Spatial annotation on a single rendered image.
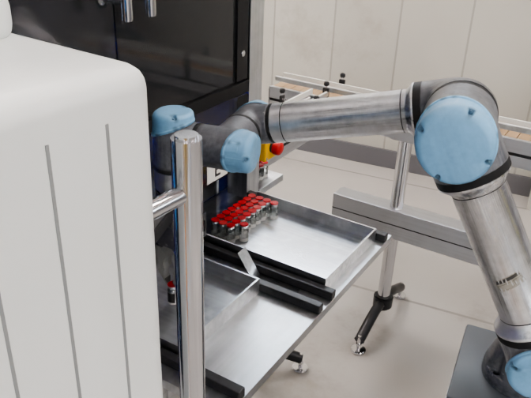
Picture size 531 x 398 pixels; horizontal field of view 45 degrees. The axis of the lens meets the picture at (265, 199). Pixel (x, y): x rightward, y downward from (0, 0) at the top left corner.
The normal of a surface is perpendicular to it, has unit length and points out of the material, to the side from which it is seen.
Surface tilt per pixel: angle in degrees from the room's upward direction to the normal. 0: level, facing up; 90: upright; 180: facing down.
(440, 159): 83
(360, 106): 52
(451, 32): 90
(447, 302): 0
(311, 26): 90
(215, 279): 0
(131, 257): 90
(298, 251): 0
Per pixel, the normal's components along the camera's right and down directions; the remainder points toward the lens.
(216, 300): 0.04, -0.89
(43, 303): 0.81, 0.29
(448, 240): -0.53, 0.37
